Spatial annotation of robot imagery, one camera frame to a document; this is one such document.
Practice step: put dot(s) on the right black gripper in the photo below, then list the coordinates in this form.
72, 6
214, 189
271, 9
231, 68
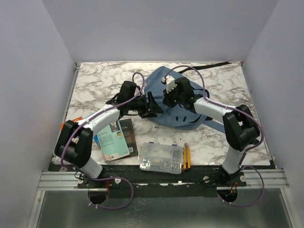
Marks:
166, 100

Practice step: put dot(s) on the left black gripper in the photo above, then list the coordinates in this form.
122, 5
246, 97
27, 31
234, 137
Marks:
154, 108

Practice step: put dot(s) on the blue student backpack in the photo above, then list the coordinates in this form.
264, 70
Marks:
178, 117

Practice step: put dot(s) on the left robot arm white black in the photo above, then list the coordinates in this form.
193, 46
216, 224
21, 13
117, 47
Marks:
75, 140

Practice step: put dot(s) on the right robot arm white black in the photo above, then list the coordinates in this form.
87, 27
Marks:
241, 129

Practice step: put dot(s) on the blue blister pack card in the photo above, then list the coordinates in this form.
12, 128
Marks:
96, 140

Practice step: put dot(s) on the black paperback book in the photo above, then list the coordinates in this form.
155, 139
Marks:
128, 132

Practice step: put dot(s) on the clear plastic screw box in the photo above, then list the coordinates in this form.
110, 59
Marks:
161, 158

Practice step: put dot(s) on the teal paperback book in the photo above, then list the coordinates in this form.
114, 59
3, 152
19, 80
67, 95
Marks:
112, 142

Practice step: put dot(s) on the yellow utility knife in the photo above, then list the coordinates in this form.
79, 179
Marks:
186, 157

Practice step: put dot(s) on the orange treehouse book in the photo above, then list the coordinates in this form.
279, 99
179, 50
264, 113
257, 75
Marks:
74, 120

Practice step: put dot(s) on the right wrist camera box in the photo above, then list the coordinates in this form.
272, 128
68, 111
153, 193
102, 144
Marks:
169, 81

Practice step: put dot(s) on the black mounting base plate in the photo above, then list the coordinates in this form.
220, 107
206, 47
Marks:
208, 182

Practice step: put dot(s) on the aluminium rail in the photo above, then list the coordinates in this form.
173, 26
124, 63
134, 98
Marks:
248, 179

